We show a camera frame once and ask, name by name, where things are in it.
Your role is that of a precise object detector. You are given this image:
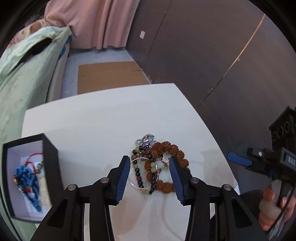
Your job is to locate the pink right curtain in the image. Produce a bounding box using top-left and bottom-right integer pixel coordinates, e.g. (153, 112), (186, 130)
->
(45, 0), (139, 50)

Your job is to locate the brown flat cardboard sheet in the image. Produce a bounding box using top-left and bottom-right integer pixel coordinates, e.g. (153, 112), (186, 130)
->
(77, 61), (149, 94)

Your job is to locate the small pearl earring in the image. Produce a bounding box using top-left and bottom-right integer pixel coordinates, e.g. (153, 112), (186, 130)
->
(162, 153), (169, 166)

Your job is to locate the bed with green sheet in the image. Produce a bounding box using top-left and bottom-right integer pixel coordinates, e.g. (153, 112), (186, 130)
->
(0, 26), (73, 241)

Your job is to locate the brown rudraksha bead bracelet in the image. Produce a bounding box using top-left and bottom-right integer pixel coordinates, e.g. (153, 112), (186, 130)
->
(144, 141), (191, 194)

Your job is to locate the silver hoop bangle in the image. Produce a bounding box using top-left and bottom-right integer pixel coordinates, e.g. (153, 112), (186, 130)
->
(128, 157), (159, 194)

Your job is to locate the black square jewelry box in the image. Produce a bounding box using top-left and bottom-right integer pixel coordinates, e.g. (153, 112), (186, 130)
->
(2, 133), (64, 223)

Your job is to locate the light green crumpled duvet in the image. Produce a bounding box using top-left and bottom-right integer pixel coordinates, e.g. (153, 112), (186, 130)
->
(1, 26), (72, 78)

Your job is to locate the silver rhinestone hair clip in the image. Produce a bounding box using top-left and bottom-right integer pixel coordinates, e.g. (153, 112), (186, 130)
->
(135, 133), (157, 149)

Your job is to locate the blue knitted flower ornament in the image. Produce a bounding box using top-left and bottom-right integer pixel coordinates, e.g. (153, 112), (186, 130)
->
(13, 162), (42, 212)

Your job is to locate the white low table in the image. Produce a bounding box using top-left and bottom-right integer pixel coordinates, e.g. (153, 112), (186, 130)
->
(22, 84), (237, 240)

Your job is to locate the cartoon print pillow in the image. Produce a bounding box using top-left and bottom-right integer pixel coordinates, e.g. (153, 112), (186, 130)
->
(7, 19), (51, 48)

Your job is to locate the dark mixed bead bracelet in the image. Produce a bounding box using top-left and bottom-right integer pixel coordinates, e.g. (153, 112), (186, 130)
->
(131, 146), (160, 194)

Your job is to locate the white wall socket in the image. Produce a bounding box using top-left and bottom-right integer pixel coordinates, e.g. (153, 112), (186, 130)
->
(139, 31), (145, 39)

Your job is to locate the person's right hand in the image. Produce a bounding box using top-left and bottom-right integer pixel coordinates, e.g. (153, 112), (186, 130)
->
(258, 187), (288, 231)

